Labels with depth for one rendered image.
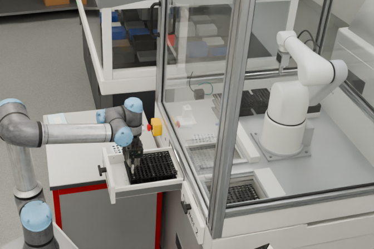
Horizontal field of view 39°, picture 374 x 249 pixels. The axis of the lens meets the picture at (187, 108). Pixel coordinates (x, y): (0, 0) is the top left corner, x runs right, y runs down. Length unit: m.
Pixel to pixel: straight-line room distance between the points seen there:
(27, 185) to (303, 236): 1.17
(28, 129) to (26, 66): 3.29
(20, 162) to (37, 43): 3.56
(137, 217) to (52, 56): 2.79
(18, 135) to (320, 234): 1.31
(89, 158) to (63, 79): 2.24
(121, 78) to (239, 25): 1.65
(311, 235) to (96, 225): 1.15
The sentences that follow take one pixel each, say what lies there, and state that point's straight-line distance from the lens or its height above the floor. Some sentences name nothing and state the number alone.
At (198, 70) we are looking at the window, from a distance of 2.10.
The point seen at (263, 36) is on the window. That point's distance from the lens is 1.67.
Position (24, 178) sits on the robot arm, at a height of 1.10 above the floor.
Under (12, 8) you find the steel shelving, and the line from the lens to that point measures 6.10.
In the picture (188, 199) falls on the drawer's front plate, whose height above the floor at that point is 0.91.
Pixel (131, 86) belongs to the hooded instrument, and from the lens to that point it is 3.21.
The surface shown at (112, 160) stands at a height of 0.86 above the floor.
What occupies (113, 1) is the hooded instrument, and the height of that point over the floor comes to 1.40.
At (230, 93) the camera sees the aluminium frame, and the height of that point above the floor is 1.63.
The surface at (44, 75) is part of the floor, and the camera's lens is 5.06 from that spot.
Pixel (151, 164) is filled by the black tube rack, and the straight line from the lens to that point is 2.54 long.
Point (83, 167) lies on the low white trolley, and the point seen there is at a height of 0.76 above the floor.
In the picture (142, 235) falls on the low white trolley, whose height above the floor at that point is 0.30.
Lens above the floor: 2.53
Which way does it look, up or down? 34 degrees down
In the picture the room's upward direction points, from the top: 4 degrees clockwise
